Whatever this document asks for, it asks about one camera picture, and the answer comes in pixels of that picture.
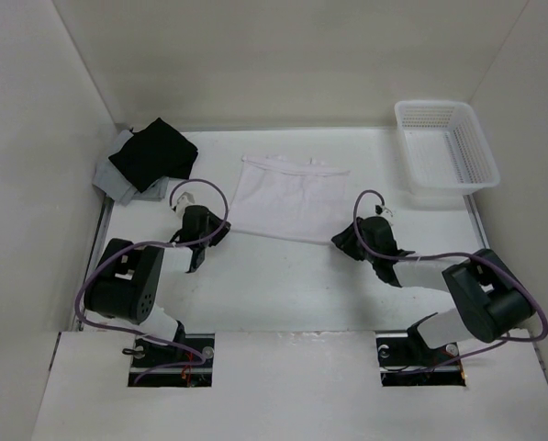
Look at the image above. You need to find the white plastic basket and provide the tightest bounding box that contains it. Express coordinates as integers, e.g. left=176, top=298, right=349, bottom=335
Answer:
left=394, top=100, right=500, bottom=198

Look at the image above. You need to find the folded black tank top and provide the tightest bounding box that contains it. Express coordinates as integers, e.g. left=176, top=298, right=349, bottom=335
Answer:
left=109, top=118, right=198, bottom=193

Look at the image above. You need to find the left metal table rail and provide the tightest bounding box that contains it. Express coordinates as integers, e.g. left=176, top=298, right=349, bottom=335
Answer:
left=69, top=197, right=114, bottom=332

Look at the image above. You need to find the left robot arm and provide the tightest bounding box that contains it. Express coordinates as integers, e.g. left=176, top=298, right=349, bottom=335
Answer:
left=75, top=205, right=230, bottom=367

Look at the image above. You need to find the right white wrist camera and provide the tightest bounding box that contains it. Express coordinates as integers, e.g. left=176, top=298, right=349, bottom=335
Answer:
left=375, top=205, right=394, bottom=220

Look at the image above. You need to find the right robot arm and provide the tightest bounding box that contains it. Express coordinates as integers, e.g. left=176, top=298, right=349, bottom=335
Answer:
left=331, top=216, right=541, bottom=367

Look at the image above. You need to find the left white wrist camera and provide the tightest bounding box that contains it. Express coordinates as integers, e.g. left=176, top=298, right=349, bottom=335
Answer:
left=172, top=192, right=196, bottom=219

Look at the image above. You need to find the folded grey tank top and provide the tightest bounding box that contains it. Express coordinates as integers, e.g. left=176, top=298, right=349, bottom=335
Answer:
left=92, top=130, right=169, bottom=206

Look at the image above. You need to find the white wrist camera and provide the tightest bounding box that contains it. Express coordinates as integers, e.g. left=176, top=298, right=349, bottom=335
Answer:
left=375, top=205, right=394, bottom=220
left=172, top=192, right=196, bottom=219

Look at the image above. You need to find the white tank top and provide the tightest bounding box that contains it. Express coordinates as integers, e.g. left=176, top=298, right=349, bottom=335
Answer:
left=229, top=155, right=350, bottom=245

